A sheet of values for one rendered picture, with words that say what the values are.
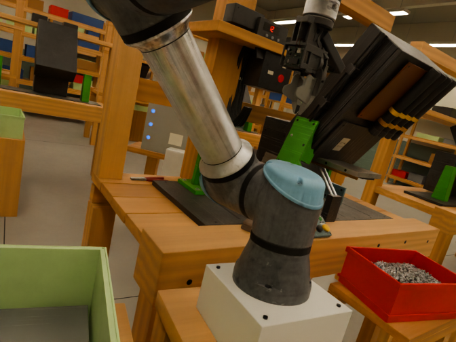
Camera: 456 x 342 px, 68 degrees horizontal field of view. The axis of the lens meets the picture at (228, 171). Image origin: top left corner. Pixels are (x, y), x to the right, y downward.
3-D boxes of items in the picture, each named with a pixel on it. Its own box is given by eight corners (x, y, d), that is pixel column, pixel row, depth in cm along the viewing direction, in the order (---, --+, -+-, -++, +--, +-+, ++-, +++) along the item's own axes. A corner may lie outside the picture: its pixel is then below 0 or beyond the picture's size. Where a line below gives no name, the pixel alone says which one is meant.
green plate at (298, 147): (306, 177, 135) (330, 128, 134) (294, 171, 130) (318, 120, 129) (286, 168, 144) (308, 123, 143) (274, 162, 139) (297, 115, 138)
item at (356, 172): (379, 182, 133) (381, 174, 133) (355, 180, 124) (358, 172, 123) (307, 155, 164) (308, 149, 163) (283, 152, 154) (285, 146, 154)
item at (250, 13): (260, 33, 139) (265, 15, 137) (231, 21, 130) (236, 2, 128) (250, 33, 144) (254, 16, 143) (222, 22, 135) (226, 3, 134)
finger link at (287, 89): (273, 108, 83) (284, 69, 80) (290, 112, 86) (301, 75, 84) (281, 110, 80) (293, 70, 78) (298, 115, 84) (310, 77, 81)
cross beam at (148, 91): (333, 138, 210) (338, 124, 208) (129, 98, 133) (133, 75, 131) (327, 137, 214) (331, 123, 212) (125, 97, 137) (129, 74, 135)
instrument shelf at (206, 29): (359, 84, 176) (362, 76, 175) (216, 30, 122) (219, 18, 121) (322, 79, 195) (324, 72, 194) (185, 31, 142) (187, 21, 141)
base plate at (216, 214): (391, 222, 168) (393, 218, 167) (203, 231, 102) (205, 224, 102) (326, 192, 200) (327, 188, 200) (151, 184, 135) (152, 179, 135)
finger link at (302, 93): (284, 111, 79) (294, 71, 78) (301, 115, 83) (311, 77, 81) (294, 112, 77) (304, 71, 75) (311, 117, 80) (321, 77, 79)
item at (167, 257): (429, 256, 171) (440, 229, 168) (151, 309, 82) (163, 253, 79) (403, 243, 182) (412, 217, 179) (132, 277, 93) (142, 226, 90)
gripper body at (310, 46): (277, 68, 80) (291, 14, 77) (302, 76, 85) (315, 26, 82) (300, 70, 74) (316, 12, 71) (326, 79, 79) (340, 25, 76)
